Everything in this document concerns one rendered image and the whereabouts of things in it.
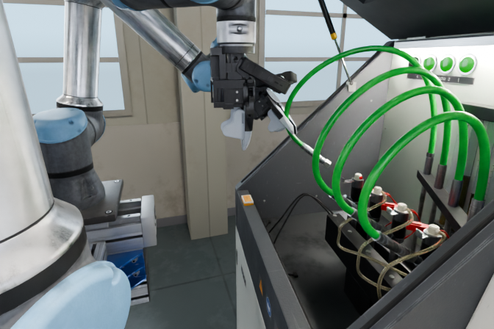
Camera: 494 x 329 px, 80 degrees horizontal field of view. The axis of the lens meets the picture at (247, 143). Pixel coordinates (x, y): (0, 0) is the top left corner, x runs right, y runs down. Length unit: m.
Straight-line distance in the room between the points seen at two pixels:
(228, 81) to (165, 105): 1.82
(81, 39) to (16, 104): 0.69
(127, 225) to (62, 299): 0.63
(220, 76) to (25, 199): 0.43
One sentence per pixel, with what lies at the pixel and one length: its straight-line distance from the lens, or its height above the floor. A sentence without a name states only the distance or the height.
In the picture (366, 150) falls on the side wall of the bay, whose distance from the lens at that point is 1.17.
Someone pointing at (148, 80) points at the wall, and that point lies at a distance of 2.35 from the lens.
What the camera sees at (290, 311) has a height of 0.95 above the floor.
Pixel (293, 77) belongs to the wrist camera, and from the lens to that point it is 0.81.
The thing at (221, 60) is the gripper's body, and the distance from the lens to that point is 0.58.
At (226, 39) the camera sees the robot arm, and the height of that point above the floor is 1.43.
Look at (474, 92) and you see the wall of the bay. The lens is 0.92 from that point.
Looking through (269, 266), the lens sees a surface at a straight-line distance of 0.71.
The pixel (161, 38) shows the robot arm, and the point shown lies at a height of 1.44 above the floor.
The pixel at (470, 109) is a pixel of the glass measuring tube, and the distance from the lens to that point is 0.87.
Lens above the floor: 1.40
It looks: 17 degrees down
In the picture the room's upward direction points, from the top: straight up
